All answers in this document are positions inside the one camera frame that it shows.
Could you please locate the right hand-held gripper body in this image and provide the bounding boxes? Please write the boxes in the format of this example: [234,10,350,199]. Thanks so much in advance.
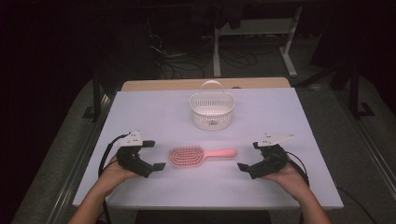
[248,133,295,180]

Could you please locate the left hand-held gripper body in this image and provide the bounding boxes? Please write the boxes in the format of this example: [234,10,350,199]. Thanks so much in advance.
[115,130,154,179]

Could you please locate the pink hairbrush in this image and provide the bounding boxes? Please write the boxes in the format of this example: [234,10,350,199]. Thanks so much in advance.
[168,145,237,169]

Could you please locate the white plastic basket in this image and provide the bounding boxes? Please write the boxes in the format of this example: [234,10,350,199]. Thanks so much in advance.
[189,79,235,132]

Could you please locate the person's left hand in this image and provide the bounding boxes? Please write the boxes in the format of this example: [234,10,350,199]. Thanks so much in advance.
[98,154,140,198]

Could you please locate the person's right hand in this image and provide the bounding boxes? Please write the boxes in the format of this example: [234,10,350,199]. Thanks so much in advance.
[262,161,310,203]

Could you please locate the wooden table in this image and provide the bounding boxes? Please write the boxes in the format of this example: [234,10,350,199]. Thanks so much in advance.
[120,77,291,92]

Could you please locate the black metal stand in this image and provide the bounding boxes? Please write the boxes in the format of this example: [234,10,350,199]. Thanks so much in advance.
[81,70,106,123]
[330,60,376,121]

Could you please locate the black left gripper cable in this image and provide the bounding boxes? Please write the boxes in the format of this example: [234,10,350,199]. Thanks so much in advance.
[97,133,129,178]

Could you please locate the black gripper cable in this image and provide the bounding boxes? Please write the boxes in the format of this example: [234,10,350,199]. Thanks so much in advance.
[97,133,129,178]
[285,150,311,189]

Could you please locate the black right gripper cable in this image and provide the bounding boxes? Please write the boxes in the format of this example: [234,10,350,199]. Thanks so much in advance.
[285,150,311,189]

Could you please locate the tangle of floor cables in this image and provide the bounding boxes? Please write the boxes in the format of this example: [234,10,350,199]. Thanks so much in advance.
[146,31,216,79]

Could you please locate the thin black floor cable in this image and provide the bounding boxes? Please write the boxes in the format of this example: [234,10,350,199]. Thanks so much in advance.
[337,186,378,224]

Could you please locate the white metal desk frame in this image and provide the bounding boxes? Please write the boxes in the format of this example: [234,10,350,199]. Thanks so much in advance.
[212,6,304,78]

